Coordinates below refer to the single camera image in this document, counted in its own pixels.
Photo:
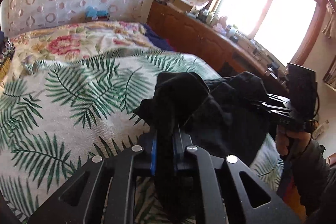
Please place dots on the wooden framed window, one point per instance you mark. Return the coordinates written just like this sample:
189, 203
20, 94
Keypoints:
270, 3

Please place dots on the long wooden cabinet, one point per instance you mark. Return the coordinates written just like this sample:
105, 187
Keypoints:
199, 35

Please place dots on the palm leaf blanket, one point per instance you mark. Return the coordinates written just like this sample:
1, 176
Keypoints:
65, 114

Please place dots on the floral blanket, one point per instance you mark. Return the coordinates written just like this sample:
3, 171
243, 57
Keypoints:
78, 40

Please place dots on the person's right hand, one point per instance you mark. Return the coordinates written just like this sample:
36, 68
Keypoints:
288, 142

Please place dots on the pale window curtain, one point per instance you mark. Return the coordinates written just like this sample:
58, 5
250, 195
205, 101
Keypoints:
330, 19

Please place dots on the person's right forearm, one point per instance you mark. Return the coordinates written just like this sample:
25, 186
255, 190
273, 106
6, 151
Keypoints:
312, 174

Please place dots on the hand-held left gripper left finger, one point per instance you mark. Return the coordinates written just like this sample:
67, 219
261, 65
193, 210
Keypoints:
154, 153

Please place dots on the navy blue blanket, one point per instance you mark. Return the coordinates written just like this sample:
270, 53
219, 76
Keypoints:
157, 37

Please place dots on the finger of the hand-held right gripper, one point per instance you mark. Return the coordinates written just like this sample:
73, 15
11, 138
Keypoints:
279, 100
273, 111

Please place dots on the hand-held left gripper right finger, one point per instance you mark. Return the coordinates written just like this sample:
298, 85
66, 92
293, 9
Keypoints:
181, 153

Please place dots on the cardboard box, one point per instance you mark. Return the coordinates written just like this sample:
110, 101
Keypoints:
182, 5

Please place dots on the blue headboard item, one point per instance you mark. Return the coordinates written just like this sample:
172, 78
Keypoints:
97, 13

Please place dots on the black printed t-shirt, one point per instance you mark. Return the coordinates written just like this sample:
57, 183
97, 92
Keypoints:
223, 114

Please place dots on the patterned cushion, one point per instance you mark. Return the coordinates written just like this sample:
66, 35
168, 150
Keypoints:
6, 55

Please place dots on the white figurine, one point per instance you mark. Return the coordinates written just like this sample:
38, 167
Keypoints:
223, 23

